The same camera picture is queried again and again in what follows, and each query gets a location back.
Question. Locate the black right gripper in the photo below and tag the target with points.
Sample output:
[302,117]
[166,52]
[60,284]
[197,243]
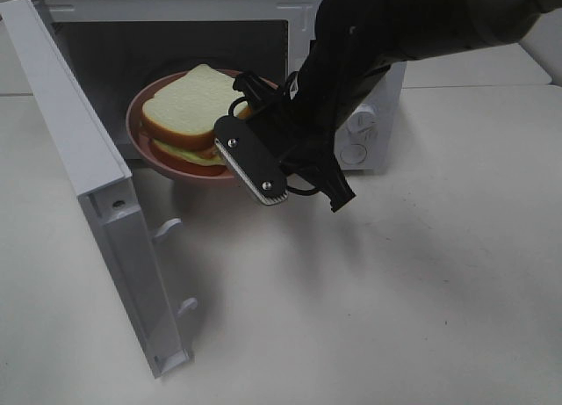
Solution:
[297,122]

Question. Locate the round microwave door button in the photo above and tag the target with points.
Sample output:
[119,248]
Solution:
[353,154]

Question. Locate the white bread sandwich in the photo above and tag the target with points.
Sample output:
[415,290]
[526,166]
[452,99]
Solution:
[179,120]

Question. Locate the pink round plate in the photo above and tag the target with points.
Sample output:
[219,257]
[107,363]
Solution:
[140,140]

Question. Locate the white microwave door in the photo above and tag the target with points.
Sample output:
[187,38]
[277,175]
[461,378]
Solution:
[103,186]

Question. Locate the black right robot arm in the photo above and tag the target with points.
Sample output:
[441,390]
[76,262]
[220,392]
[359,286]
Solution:
[356,42]

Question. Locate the white lower microwave knob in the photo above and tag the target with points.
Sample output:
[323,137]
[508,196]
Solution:
[362,120]

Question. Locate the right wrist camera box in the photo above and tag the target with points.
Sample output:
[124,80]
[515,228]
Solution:
[246,156]

